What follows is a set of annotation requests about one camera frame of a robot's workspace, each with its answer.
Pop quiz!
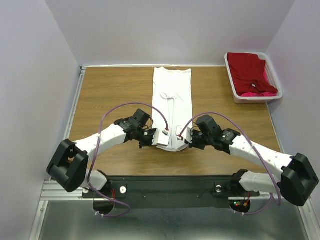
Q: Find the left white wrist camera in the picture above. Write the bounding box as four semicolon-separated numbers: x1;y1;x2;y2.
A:
152;130;170;147

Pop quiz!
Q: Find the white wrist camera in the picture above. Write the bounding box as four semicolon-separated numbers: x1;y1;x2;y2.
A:
152;130;170;147
176;125;193;145

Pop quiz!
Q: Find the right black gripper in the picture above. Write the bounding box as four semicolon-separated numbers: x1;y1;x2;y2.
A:
184;129;213;150

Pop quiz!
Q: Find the white plastic basket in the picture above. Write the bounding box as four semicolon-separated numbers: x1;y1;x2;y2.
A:
224;52;283;104

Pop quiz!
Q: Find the white t shirt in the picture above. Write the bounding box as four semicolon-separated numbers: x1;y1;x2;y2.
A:
151;67;193;152

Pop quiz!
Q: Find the aluminium rail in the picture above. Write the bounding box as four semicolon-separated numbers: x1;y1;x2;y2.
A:
39;177;311;201
265;103;284;153
53;65;87;151

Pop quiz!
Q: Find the red t shirt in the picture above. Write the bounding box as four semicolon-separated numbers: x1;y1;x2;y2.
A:
227;52;278;97

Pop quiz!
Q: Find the aluminium front rail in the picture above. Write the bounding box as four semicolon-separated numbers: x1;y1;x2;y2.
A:
39;177;311;201

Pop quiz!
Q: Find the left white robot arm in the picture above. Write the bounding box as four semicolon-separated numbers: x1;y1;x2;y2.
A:
46;109;160;197

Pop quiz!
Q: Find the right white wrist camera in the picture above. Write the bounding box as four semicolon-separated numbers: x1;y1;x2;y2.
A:
176;125;193;145

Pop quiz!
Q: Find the aluminium left rail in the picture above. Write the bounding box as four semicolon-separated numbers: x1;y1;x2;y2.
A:
53;65;87;151

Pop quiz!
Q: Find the pink t shirt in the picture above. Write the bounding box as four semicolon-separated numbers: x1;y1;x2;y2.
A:
241;69;277;97

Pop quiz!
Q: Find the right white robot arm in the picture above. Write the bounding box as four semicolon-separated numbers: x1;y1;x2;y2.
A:
179;112;320;207

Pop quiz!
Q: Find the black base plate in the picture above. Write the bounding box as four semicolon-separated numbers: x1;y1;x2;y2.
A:
82;175;261;210

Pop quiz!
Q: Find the aluminium right rail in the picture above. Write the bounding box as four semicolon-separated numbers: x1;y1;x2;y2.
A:
265;103;284;153

